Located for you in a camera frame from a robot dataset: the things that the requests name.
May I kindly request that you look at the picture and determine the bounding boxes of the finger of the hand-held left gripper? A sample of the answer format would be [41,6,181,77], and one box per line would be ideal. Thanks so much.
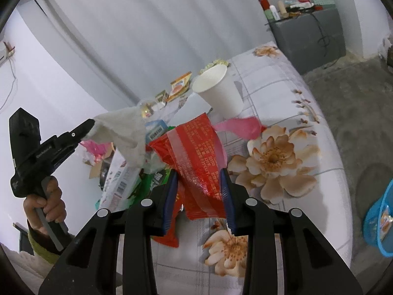
[65,118,96,152]

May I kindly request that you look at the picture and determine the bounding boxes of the orange snack packet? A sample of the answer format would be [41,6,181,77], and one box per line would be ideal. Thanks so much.
[167,72,193,103]

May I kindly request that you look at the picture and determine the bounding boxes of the green snack wrapper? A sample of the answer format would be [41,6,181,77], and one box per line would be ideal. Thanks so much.
[129,169,171,207]

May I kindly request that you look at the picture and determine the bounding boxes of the blue mesh waste basket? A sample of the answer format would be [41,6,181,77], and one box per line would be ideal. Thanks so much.
[363,178,393,257]

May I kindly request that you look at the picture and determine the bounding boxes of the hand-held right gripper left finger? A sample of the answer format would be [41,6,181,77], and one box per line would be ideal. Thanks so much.
[38,170,179,295]

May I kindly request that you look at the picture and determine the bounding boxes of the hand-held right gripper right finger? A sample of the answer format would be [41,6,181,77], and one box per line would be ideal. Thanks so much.
[219,168,362,295]

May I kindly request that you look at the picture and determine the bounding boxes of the pink plastic wrapper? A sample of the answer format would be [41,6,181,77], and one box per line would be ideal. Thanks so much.
[213,116,267,141]

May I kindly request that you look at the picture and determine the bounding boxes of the red snack packet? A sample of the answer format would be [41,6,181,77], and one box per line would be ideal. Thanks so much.
[147,113,230,221]

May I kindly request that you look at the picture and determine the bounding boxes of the black cable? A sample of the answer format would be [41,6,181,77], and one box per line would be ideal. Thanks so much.
[309,11,340,69]

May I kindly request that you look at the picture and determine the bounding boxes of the pink crumpled bag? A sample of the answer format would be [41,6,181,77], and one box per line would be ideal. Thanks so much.
[80,140,116,161]

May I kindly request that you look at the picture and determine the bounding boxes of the clear plastic wrapper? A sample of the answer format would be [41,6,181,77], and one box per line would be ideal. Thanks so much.
[137,94,212,130]

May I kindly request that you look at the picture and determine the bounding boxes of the person's left hand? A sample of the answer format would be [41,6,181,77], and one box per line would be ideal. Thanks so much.
[23,177,67,232]

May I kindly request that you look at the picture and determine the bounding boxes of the white tissue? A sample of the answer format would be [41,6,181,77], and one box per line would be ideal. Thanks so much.
[87,106,148,168]

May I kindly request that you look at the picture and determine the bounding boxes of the white paper cup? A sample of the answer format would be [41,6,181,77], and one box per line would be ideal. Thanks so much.
[192,64,245,116]

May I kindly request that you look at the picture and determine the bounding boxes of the grey cabinet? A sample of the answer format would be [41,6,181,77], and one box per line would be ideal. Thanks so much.
[268,6,347,75]

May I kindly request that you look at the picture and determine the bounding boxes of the green and white packet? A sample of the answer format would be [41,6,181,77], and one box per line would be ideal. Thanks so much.
[98,150,145,213]

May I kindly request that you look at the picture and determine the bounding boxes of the white wall socket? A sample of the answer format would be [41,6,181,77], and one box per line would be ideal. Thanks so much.
[0,41,16,66]

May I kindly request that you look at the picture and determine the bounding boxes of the person's left forearm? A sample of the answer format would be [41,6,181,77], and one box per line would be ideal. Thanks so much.
[27,220,75,264]

